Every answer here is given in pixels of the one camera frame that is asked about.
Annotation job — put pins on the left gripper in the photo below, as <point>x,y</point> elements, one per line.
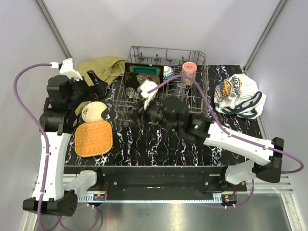
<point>99,88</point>

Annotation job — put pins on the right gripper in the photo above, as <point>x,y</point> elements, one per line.
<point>139,111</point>

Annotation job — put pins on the cream round floral plate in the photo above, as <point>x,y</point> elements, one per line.
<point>94,111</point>

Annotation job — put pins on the clear drinking glass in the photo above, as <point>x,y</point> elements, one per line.
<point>180,90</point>

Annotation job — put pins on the black floral square plate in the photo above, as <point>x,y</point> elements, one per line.
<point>132,80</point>

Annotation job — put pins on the teal square ceramic dish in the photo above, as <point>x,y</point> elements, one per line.
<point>144,68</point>

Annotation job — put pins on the red patterned bowl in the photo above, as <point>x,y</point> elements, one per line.
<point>168,73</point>

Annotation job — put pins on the woven bamboo basket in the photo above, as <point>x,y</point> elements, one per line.
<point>93,139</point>

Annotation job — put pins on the pink skull pattern mug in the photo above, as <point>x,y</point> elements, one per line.
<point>189,69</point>

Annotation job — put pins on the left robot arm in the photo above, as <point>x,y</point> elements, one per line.
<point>66,92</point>

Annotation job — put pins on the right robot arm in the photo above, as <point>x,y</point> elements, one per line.
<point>264,160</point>

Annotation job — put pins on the olive green cloth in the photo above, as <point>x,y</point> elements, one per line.
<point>107,68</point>

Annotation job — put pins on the white printed t-shirt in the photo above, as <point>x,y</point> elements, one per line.
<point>239,95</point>

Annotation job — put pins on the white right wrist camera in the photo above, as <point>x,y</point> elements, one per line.
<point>147,90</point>

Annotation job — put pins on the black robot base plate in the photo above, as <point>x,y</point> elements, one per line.
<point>163,183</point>

